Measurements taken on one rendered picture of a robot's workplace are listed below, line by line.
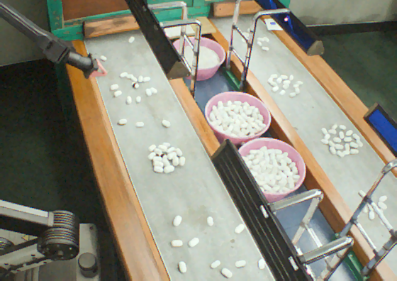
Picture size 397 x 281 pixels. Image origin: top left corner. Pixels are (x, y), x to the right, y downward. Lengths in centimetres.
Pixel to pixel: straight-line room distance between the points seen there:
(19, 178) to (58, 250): 123
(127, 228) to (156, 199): 17
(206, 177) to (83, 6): 104
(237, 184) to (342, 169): 69
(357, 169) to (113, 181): 94
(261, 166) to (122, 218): 55
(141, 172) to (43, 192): 104
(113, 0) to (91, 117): 66
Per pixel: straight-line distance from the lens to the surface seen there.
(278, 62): 209
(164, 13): 220
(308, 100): 192
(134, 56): 202
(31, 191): 247
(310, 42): 165
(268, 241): 100
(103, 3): 209
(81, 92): 180
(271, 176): 156
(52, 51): 161
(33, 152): 266
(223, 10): 227
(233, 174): 109
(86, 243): 167
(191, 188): 148
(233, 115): 174
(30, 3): 296
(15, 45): 313
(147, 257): 130
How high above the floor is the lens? 192
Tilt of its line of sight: 46 degrees down
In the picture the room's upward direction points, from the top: 6 degrees clockwise
